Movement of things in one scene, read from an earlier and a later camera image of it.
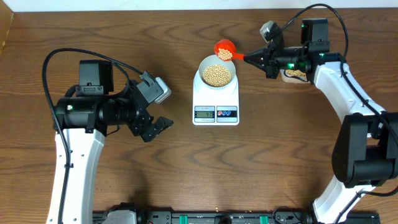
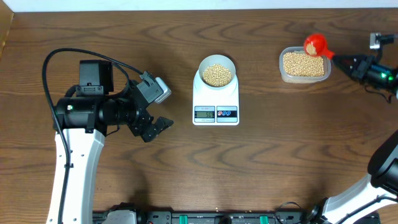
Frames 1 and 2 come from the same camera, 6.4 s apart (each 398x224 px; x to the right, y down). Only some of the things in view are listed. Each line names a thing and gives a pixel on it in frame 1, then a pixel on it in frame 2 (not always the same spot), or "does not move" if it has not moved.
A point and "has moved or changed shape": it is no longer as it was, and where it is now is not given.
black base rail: [129, 214] does not move
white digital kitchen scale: [215, 107] does not move
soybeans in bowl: [216, 75] does not move
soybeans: [224, 54] has moved or changed shape
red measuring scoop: [228, 45] has moved or changed shape
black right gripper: [268, 63] to [360, 67]
